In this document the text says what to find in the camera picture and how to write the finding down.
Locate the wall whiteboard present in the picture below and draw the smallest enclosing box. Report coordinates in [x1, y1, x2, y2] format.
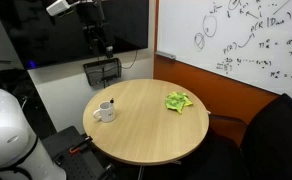
[157, 0, 292, 97]

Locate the white ceramic mug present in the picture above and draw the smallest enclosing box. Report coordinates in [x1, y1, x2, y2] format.
[93, 101, 116, 123]

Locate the round wooden table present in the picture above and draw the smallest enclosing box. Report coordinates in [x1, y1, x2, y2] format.
[83, 79, 209, 165]

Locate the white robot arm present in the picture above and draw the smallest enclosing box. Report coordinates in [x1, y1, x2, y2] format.
[0, 72, 68, 180]

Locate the black office chair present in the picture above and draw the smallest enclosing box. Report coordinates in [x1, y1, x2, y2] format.
[181, 94, 292, 180]

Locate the black orange spring clamp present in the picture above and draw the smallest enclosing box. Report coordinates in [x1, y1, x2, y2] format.
[69, 136, 93, 154]

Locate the black perforated mounting board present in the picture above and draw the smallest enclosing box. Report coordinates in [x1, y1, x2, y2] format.
[42, 126, 115, 180]

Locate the black wire mesh basket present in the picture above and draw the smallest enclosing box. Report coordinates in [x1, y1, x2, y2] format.
[83, 58, 121, 86]

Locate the black wall monitor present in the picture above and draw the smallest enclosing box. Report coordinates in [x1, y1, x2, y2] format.
[0, 0, 149, 69]

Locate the green yellow crumpled cloth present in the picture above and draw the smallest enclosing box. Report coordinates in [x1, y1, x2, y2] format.
[165, 92, 192, 114]

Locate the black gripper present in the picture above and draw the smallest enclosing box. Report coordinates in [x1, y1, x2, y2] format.
[83, 23, 115, 59]

